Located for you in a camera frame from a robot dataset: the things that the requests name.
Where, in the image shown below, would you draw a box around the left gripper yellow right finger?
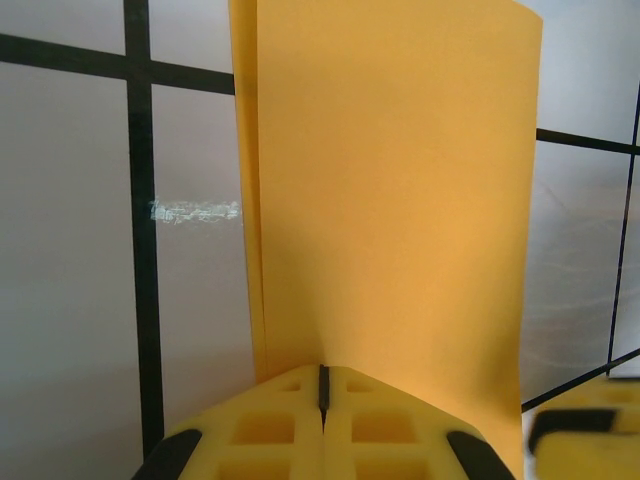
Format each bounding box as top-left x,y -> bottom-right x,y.
322,363 -> 516,480

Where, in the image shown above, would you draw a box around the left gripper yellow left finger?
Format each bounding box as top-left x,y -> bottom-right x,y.
132,363 -> 327,480

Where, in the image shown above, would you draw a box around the orange square paper sheet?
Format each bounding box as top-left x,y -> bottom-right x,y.
228,0 -> 545,480

